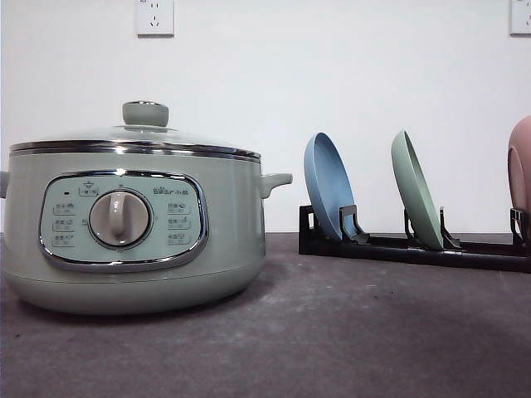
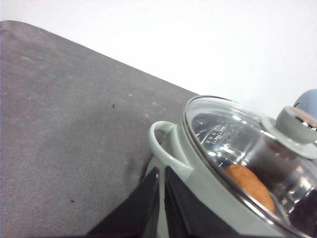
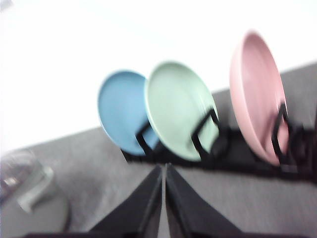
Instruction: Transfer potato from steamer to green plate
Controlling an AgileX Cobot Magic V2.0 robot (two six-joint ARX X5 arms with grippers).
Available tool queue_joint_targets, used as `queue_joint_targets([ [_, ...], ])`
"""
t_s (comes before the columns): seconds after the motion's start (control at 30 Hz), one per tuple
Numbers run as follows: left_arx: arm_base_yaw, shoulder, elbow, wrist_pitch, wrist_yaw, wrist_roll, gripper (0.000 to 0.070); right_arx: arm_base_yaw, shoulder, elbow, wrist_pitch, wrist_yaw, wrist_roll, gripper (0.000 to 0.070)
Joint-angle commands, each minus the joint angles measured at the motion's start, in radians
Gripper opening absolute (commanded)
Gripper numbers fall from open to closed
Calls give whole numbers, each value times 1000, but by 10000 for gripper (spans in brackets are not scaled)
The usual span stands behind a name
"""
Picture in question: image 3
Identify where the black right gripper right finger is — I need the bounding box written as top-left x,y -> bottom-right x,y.
165,164 -> 267,238

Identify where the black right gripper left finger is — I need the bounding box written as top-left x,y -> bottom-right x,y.
62,165 -> 162,238

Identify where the green plate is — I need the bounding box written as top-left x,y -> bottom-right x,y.
145,62 -> 219,161

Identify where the glass pot lid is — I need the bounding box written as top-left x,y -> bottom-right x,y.
0,150 -> 42,199

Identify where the black plate rack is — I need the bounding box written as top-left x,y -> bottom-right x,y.
122,104 -> 317,179

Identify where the green electric steamer pot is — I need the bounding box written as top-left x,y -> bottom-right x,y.
0,168 -> 69,235

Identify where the blue plate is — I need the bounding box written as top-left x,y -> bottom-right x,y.
98,70 -> 158,156

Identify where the pink plate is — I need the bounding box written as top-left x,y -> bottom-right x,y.
229,30 -> 288,166

